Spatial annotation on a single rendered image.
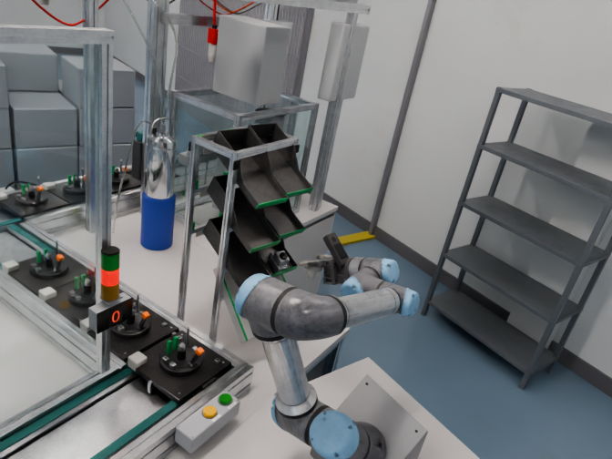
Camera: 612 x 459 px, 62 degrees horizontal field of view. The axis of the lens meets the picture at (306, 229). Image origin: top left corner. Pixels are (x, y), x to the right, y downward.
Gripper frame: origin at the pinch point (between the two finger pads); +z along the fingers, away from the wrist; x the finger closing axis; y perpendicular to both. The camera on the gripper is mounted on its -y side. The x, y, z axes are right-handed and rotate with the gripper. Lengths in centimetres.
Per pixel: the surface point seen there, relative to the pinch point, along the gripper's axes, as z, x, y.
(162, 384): 20, -53, 28
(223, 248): 15.4, -24.1, -9.2
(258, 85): 69, 50, -72
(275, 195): 1.1, -10.3, -24.3
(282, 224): 11.4, 0.3, -12.3
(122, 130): 263, 74, -72
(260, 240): 7.7, -14.4, -9.6
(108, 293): 17, -64, -6
